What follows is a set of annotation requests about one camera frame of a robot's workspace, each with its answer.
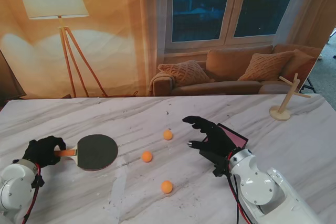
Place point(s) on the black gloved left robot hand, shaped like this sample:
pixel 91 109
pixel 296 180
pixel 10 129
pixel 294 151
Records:
pixel 39 153

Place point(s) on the wooden mug tree stand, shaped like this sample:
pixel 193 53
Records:
pixel 280 114

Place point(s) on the black storage box pink inside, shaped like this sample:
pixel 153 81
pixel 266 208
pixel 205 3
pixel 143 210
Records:
pixel 233 136

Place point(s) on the printed living room backdrop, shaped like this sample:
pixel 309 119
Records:
pixel 118 37

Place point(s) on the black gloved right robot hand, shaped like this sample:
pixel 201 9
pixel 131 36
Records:
pixel 218 140

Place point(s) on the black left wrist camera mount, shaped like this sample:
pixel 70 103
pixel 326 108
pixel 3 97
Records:
pixel 39 182

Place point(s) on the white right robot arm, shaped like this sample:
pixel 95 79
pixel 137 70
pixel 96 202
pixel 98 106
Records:
pixel 257 187

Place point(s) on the orange ping pong ball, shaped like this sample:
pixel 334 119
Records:
pixel 146 156
pixel 166 186
pixel 167 134

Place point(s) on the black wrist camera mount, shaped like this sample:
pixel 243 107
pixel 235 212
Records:
pixel 221 169
pixel 39 182

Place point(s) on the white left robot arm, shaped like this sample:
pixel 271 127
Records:
pixel 13 182

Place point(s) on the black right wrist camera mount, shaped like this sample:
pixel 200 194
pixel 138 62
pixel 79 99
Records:
pixel 221 169

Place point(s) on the black tripod stand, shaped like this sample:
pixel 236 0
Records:
pixel 309 83

